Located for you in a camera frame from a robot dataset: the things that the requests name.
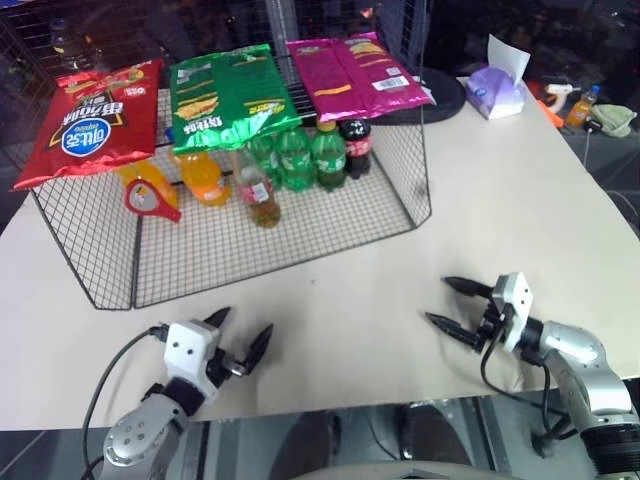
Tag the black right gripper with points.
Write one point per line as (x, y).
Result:
(492, 327)

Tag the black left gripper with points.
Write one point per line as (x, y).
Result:
(220, 367)

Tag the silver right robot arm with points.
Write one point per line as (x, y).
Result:
(575, 345)

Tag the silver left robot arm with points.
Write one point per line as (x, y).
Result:
(140, 430)

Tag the glass bottle with amber drink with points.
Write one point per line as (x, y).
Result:
(260, 200)

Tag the orange soda plastic bottle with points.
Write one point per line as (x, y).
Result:
(202, 177)

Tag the green soda plastic bottle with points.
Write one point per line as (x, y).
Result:
(265, 157)
(329, 157)
(295, 160)

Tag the small cola plastic bottle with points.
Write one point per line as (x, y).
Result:
(356, 150)

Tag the orange drink bottle blue cap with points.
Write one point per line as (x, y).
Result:
(580, 112)

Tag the dark rounded shape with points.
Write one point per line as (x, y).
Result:
(435, 430)

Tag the grey robot torso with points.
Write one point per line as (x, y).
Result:
(400, 472)

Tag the orange red snack pouch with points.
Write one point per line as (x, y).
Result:
(152, 177)

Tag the black round pad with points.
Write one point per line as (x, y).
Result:
(445, 100)

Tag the purple tissue pack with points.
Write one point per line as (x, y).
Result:
(492, 95)

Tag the green chip bag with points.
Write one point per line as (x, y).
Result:
(225, 100)

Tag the white glue gun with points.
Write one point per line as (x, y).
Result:
(560, 92)

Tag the green crumpled cloth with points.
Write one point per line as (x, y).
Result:
(617, 120)

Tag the red chip bag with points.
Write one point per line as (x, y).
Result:
(90, 130)

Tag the magenta chip bag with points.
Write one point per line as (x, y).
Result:
(350, 80)

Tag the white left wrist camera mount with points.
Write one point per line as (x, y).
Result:
(187, 350)

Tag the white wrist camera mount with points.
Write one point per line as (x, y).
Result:
(187, 350)
(520, 295)

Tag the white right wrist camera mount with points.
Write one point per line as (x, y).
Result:
(520, 295)

